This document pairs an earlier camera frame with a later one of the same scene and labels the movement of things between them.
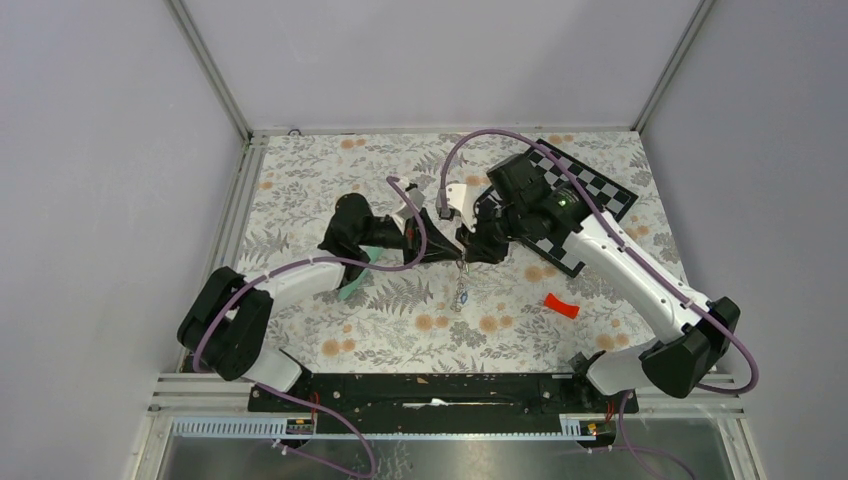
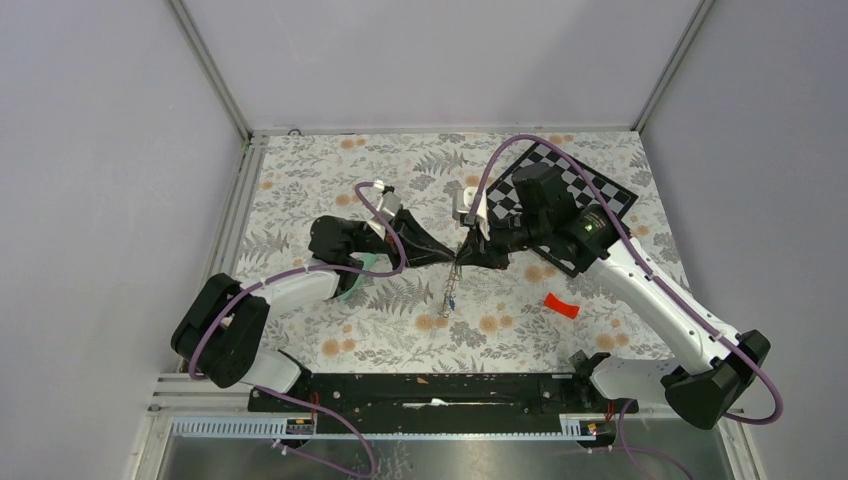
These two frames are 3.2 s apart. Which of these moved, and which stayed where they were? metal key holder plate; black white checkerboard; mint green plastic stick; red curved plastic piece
Moved: metal key holder plate
Stayed: black white checkerboard; mint green plastic stick; red curved plastic piece
